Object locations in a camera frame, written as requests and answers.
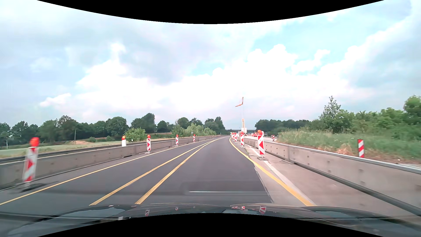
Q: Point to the road markings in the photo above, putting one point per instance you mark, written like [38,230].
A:
[300,197]

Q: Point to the bridge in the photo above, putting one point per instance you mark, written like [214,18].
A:
[250,130]

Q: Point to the concrete barrier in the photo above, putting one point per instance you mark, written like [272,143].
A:
[345,171]
[82,161]

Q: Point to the white beacon with orange lamp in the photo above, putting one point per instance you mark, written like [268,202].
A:
[123,142]

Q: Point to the grey asphalt road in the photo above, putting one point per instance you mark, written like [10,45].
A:
[213,171]

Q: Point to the car's own bonnet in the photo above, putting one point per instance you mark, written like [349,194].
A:
[98,214]

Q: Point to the metal guard rail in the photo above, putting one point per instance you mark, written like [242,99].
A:
[65,152]

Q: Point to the green bush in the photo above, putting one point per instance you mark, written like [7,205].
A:
[135,134]

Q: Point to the grass bank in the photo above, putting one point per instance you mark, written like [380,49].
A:
[329,140]

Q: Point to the row of trees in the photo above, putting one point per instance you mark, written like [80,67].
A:
[111,126]
[338,121]

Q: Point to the row of red-white beacons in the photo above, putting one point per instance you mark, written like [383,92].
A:
[235,137]

